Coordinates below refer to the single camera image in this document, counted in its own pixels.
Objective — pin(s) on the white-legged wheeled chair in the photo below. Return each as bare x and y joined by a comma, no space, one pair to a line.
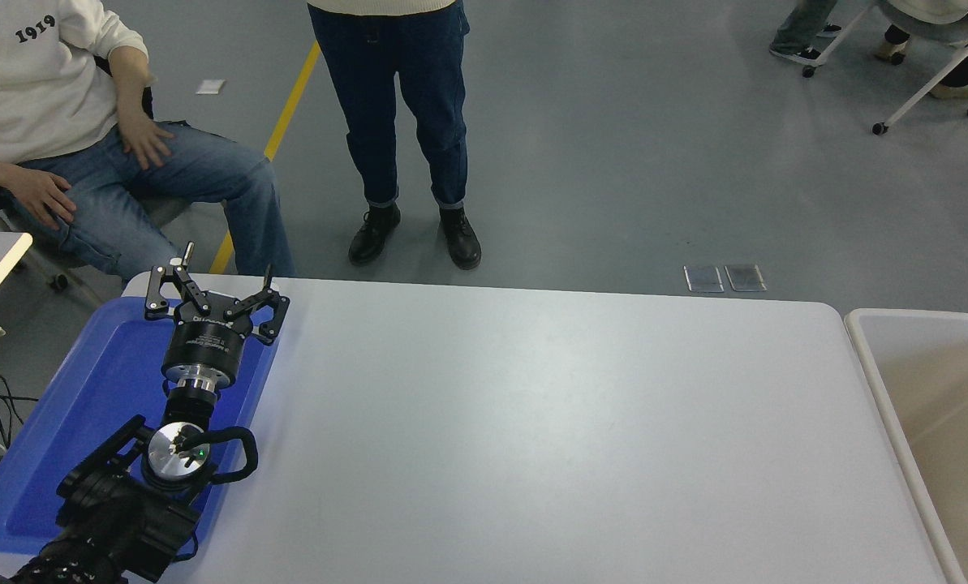
926,31

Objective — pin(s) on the large pale bin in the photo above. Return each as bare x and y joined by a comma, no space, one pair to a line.
938,405

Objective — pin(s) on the person's right hand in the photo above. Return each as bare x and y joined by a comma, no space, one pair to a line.
43,196

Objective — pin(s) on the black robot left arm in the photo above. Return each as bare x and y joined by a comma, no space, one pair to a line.
110,519

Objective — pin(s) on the blue plastic tray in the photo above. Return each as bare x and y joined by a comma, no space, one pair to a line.
102,389

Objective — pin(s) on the person's left hand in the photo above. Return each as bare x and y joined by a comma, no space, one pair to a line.
144,139

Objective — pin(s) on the person's left forearm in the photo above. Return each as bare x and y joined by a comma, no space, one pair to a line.
132,81

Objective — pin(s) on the metal floor plate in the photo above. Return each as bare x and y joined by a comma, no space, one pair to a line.
703,279
745,277

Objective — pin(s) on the white paper scrap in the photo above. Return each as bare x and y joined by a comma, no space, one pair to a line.
210,86

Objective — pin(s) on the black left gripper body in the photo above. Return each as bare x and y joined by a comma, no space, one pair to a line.
206,345

